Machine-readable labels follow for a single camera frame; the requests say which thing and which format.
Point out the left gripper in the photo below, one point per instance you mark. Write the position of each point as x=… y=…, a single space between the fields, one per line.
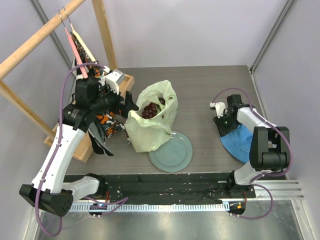
x=129 y=104

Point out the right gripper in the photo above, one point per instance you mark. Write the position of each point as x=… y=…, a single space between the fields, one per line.
x=222 y=125

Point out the pale green plastic bag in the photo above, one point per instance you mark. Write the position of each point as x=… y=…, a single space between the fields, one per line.
x=148 y=135

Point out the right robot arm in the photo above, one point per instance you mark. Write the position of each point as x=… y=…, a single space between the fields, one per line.
x=261 y=146

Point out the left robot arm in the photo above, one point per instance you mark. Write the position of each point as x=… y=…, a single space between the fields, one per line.
x=48 y=192

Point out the fake purple grape bunch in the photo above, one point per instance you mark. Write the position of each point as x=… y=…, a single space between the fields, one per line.
x=151 y=110

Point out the fake dark plum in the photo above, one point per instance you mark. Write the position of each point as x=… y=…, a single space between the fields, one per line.
x=162 y=100

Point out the orange camouflage patterned cloth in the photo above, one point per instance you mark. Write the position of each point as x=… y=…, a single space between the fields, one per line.
x=107 y=119

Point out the blue cloth hat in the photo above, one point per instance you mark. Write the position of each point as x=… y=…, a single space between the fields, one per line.
x=238 y=143

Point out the black white patterned garment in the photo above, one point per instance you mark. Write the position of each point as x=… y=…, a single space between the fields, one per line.
x=95 y=131

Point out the grey-blue round plate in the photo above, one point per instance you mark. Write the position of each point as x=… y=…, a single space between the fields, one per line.
x=174 y=155

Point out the cream clothes hanger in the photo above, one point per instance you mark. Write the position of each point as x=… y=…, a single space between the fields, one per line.
x=78 y=37

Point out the pink clothes hanger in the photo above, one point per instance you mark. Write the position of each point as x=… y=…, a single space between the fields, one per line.
x=74 y=50

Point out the wooden clothes rack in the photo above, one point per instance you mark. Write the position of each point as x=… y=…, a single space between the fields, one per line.
x=38 y=80

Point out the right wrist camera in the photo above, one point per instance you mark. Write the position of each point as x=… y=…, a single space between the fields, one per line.
x=219 y=107

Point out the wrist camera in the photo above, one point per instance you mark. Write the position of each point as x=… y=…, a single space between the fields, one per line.
x=219 y=107
x=113 y=79

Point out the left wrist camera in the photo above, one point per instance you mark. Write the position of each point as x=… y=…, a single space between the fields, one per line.
x=113 y=79

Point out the white cable duct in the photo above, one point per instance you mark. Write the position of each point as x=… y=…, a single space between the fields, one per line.
x=87 y=206

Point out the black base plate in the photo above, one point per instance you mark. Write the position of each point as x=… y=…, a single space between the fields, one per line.
x=171 y=188

